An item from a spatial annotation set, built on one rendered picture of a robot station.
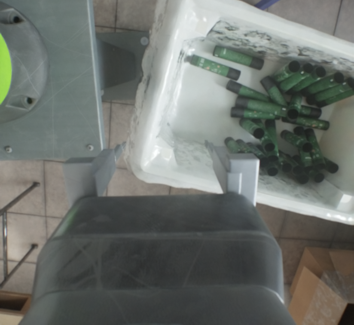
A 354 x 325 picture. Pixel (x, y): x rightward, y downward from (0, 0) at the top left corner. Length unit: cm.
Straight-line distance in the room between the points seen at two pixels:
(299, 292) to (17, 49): 164
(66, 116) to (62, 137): 3
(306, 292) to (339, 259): 25
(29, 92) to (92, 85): 7
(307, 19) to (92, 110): 120
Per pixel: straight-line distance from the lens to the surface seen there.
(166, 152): 62
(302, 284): 167
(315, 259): 171
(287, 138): 86
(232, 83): 80
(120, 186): 142
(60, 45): 36
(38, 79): 35
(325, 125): 93
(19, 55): 34
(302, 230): 172
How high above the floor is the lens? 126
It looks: 73 degrees down
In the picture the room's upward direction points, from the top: 175 degrees clockwise
